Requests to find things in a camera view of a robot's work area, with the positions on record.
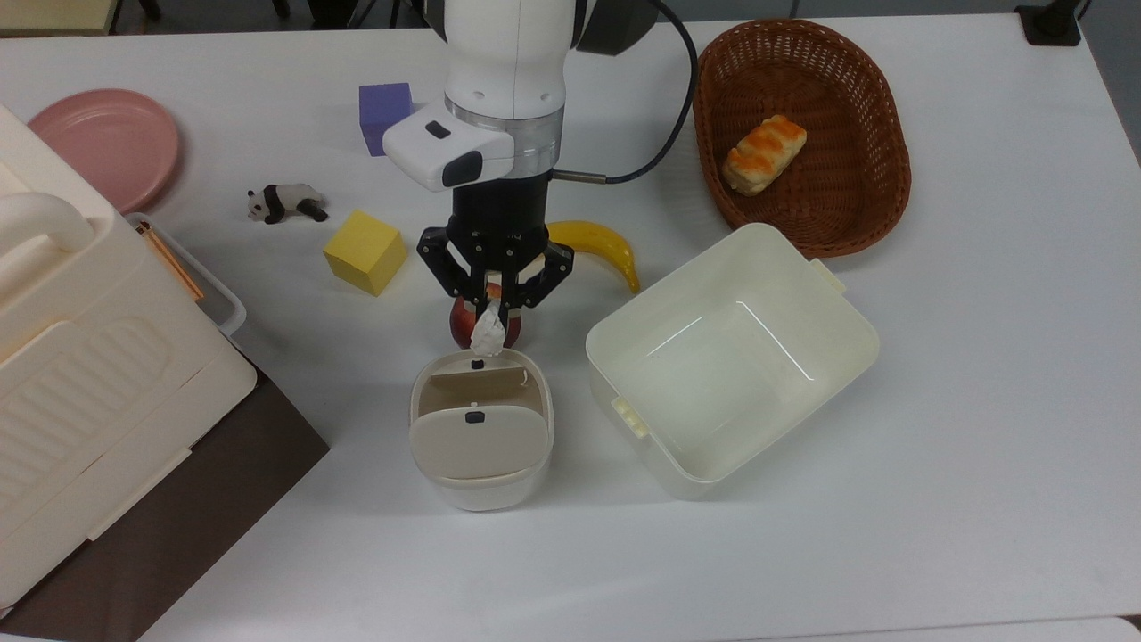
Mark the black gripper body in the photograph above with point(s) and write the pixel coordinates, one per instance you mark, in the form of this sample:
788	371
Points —
499	214

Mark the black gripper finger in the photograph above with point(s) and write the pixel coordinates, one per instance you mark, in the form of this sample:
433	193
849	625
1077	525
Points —
455	267
539	276

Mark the white paper ball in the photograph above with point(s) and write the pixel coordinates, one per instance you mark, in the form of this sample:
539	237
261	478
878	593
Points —
488	332

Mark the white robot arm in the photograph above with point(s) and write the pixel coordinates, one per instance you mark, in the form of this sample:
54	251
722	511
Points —
504	62

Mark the small cream trash can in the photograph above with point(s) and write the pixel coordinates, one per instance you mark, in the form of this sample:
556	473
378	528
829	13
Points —
477	446

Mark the red apple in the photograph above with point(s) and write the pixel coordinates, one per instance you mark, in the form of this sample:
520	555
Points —
460	328

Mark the yellow banana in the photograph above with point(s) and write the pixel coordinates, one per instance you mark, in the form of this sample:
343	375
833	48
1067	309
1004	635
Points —
606	242

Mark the yellow cube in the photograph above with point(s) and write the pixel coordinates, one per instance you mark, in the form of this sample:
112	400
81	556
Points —
364	251

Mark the purple cube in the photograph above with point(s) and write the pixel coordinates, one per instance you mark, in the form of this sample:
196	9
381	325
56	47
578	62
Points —
379	111

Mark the panda toy figure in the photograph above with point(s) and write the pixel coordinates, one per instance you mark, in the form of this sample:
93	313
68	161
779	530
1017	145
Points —
290	201

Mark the cream rectangular plastic bin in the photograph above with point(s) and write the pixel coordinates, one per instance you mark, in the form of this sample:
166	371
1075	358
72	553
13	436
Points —
731	374

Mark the orange glazed bread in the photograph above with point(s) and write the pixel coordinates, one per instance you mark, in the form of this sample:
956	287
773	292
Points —
764	153

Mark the orange strip on storage box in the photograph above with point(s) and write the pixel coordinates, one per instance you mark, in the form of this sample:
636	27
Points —
174	263

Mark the brown wicker basket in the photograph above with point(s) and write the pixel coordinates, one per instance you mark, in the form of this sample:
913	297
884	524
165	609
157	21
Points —
847	178

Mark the pink plate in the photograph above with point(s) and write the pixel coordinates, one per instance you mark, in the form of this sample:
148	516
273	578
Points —
107	143

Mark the light wooden desk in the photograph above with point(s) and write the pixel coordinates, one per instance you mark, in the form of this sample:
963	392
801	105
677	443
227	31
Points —
53	13

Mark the black stand base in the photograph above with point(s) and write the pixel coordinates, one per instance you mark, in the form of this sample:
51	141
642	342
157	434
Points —
1052	22

